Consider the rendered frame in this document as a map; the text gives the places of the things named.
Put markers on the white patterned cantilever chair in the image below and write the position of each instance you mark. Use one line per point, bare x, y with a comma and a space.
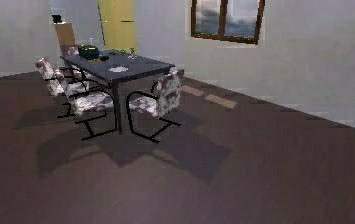
50, 78
90, 101
70, 50
165, 93

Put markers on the dark grey dining table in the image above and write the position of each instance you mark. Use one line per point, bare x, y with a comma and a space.
136, 68

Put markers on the white plate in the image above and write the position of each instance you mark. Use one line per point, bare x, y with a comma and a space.
118, 69

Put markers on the clear wine glass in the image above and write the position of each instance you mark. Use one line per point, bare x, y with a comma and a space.
132, 52

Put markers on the small black bowl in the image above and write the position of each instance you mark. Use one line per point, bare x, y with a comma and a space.
104, 58

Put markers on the brown framed window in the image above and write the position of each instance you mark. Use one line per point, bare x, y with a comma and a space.
225, 19

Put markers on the yellow room door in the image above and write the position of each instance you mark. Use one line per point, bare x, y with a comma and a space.
118, 25

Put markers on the clear glass bottle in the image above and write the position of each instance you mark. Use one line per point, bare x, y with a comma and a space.
91, 41

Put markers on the brown wooden cabinet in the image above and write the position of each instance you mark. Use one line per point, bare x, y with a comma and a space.
65, 34

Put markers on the small black box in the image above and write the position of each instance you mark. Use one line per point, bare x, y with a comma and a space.
56, 18

